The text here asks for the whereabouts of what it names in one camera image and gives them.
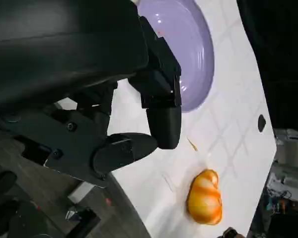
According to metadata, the black cloth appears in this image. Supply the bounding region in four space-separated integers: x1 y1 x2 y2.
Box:
237 0 298 130

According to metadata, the black table grommet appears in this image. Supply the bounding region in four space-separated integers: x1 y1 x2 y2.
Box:
257 114 267 132

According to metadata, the lilac plate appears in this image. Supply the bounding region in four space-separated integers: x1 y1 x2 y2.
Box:
136 0 216 114

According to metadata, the grey equipment box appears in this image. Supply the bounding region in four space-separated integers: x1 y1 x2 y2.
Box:
274 128 298 169

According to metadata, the twisted orange toy bread roll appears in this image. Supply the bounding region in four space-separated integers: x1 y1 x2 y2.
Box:
186 169 223 226

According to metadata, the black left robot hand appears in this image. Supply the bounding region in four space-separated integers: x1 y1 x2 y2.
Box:
0 0 183 188

